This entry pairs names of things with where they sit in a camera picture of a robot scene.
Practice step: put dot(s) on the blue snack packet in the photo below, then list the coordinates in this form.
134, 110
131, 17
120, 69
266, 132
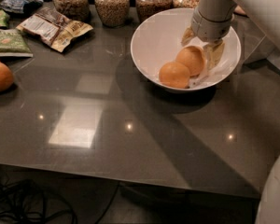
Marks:
21, 6

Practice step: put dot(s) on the glass jar of grains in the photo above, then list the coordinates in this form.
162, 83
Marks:
112, 13

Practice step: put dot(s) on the white ceramic bowl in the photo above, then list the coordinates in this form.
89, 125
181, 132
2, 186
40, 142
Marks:
157, 40

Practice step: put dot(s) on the large orange on table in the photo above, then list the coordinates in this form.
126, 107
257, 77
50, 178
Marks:
6, 77

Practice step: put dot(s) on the glass jar dark beans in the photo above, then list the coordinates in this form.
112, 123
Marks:
147, 8

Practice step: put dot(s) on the brown white snack bag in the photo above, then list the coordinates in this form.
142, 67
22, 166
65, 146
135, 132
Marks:
53, 28

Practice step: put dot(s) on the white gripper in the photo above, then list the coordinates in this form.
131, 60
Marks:
209, 29

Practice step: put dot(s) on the green snack packet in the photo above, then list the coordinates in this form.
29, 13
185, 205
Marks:
12, 44

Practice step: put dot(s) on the glass jar of nuts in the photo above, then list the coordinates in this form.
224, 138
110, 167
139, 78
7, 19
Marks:
73, 9

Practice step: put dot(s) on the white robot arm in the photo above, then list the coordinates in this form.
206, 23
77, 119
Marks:
266, 15

